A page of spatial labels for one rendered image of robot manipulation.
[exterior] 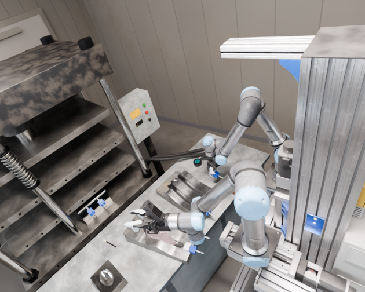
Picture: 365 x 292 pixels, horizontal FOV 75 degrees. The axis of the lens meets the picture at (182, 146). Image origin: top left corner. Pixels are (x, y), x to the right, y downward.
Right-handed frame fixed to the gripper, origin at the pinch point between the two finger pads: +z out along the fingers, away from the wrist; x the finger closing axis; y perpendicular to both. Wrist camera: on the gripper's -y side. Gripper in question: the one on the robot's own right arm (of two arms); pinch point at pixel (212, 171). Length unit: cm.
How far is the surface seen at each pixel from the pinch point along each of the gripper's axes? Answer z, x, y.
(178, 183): 1.7, -24.0, -17.2
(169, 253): 9, -67, 13
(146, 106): -40, 6, -73
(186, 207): 6.4, -34.8, 0.1
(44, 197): -34, -100, -62
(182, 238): 9, -54, 13
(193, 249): 8, -56, 25
